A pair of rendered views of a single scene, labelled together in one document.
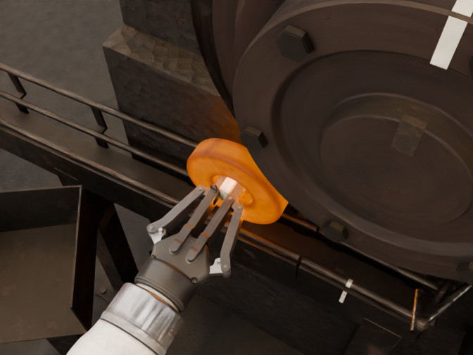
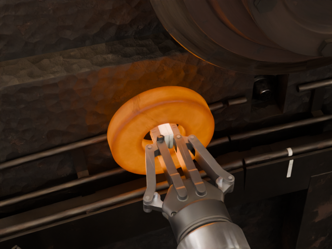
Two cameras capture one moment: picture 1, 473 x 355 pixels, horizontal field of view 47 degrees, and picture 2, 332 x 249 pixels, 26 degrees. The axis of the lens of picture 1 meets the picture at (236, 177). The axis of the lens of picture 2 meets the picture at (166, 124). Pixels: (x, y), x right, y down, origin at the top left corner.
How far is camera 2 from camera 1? 0.54 m
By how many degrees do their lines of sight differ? 31
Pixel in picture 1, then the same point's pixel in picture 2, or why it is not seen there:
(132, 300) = (208, 237)
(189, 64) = (49, 63)
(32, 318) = not seen: outside the picture
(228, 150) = (154, 96)
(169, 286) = (217, 212)
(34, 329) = not seen: outside the picture
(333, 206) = (320, 27)
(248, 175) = (184, 103)
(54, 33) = not seen: outside the picture
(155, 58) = (15, 76)
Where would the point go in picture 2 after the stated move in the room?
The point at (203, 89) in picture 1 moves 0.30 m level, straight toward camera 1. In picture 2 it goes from (83, 72) to (261, 171)
